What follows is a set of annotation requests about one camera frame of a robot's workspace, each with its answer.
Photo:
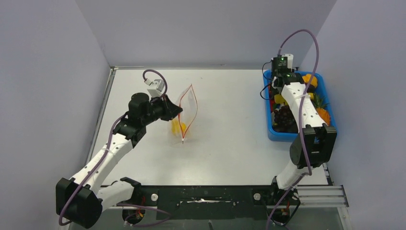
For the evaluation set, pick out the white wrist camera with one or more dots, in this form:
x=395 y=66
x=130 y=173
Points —
x=156 y=88
x=288 y=59

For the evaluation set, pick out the toy orange bell pepper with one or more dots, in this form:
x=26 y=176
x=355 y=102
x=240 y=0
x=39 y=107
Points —
x=310 y=79

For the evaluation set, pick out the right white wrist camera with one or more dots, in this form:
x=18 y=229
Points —
x=288 y=59

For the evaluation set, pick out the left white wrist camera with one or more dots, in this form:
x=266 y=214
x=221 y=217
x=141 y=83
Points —
x=156 y=88

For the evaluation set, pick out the blue plastic bin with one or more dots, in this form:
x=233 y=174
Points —
x=289 y=137

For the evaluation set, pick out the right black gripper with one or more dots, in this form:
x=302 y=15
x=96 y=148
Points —
x=272 y=71

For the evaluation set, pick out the toy pineapple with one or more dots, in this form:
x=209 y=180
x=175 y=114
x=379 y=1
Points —
x=320 y=107

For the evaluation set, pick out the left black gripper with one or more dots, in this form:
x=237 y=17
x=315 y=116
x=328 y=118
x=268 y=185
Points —
x=170 y=109

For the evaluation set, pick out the toy yellow mango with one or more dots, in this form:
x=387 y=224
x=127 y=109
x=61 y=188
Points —
x=177 y=128

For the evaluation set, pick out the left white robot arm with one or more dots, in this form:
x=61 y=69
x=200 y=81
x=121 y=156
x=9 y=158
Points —
x=81 y=199

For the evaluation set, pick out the toy purple grape bunch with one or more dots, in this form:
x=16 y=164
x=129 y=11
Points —
x=284 y=120

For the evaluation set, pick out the clear zip top bag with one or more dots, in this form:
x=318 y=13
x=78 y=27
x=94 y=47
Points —
x=188 y=101

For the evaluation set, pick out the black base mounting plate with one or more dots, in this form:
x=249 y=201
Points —
x=217 y=202

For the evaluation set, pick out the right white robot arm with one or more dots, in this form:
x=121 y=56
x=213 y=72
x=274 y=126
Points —
x=314 y=143

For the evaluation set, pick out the toy yellow starfruit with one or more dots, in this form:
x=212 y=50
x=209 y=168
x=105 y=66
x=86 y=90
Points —
x=279 y=99

